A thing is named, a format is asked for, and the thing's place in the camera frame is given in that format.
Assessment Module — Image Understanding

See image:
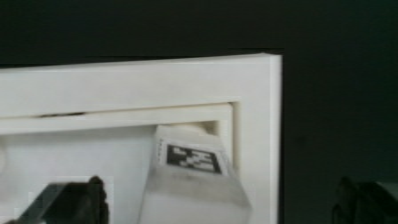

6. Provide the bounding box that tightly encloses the white leg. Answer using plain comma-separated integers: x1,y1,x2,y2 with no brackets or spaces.
138,125,250,224

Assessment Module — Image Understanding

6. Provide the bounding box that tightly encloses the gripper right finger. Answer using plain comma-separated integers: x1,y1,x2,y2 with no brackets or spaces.
332,177,398,224

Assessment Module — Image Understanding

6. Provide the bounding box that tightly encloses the white square table top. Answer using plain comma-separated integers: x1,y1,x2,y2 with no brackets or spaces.
0,53,284,224

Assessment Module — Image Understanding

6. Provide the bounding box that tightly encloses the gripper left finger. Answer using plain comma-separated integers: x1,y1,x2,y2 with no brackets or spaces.
14,176,109,224

